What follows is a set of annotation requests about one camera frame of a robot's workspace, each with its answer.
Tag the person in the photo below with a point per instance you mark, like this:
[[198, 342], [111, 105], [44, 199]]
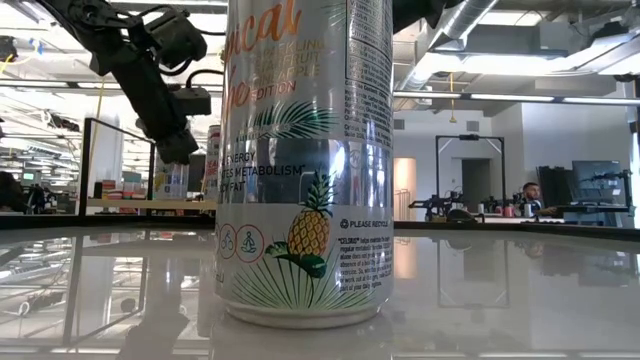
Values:
[[532, 195], [10, 192]]

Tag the silver blue Red Bull can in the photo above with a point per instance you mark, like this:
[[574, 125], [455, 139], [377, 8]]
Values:
[[172, 185]]

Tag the silver ventilation duct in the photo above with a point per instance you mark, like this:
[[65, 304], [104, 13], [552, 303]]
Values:
[[450, 30]]

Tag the black panel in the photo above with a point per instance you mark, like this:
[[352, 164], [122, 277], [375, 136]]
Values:
[[555, 185]]

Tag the small red can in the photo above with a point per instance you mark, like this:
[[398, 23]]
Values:
[[507, 210]]

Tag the dark computer monitor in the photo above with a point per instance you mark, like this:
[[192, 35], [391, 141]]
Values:
[[597, 177]]

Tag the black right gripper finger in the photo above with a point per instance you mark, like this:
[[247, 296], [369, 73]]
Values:
[[407, 12], [440, 10]]

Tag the silver pineapple print Celsius can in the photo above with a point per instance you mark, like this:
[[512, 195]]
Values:
[[300, 200]]

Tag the wooden shelf board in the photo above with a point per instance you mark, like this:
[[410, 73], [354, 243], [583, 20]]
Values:
[[125, 204]]

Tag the black metal shelf rail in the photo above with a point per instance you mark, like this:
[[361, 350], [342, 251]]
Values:
[[85, 170]]

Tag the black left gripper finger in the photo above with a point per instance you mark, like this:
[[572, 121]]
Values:
[[175, 147]]

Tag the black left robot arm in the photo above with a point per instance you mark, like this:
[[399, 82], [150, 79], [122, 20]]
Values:
[[90, 20]]

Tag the white Peach Vibe Celsius can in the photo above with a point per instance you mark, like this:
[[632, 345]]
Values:
[[212, 165]]

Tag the black frame stand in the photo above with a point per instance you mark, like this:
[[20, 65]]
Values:
[[470, 137]]

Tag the long ceiling light bar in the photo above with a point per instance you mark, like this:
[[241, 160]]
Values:
[[50, 85], [510, 97]]

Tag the small grey cup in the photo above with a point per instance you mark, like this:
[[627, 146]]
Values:
[[526, 210]]

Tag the black monitor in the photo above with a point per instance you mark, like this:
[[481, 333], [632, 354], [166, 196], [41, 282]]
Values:
[[196, 172]]

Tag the dark desk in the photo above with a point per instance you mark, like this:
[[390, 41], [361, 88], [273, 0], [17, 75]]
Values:
[[590, 209]]

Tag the black desktop robot arm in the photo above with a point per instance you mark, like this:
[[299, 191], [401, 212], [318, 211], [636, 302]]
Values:
[[440, 205]]

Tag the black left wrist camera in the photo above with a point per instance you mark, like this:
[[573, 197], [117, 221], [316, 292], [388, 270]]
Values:
[[192, 102]]

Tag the colourful book stack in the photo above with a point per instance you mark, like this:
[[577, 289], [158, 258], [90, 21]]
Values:
[[132, 192]]

